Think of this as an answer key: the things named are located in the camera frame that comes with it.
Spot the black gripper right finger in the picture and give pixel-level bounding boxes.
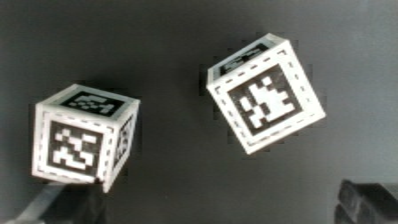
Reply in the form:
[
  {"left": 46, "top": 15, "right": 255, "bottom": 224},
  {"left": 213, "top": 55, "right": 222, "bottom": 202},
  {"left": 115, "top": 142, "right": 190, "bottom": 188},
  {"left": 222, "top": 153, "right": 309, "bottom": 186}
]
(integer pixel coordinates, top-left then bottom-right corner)
[{"left": 334, "top": 180, "right": 398, "bottom": 224}]

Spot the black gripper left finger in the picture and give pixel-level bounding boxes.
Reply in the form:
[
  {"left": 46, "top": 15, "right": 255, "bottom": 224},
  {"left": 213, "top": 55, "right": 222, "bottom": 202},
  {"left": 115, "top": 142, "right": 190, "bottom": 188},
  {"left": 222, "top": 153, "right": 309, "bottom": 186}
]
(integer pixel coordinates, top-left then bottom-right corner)
[{"left": 14, "top": 182, "right": 108, "bottom": 224}]

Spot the white tagged cube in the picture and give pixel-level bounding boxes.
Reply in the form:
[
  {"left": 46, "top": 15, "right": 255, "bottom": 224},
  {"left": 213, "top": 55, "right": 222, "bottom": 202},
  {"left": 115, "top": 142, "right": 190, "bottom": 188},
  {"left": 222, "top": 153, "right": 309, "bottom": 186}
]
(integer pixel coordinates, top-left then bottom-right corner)
[
  {"left": 32, "top": 84, "right": 140, "bottom": 192},
  {"left": 206, "top": 33, "right": 325, "bottom": 154}
]

